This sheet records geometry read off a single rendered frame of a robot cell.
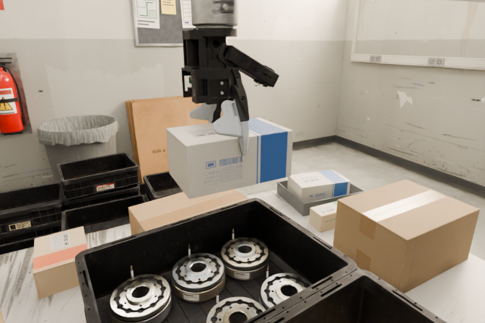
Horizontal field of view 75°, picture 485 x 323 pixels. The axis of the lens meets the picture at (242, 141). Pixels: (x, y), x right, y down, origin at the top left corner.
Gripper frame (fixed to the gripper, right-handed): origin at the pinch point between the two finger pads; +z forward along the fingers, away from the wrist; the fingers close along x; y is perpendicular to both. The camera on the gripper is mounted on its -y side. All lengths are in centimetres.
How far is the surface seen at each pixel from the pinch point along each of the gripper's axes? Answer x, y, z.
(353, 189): -30, -68, 38
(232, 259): 0.7, 0.1, 24.9
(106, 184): -127, 17, 57
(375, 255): 6, -37, 34
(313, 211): -21, -40, 35
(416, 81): -153, -279, 21
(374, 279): 23.8, -13.6, 17.8
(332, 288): 22.2, -6.4, 17.9
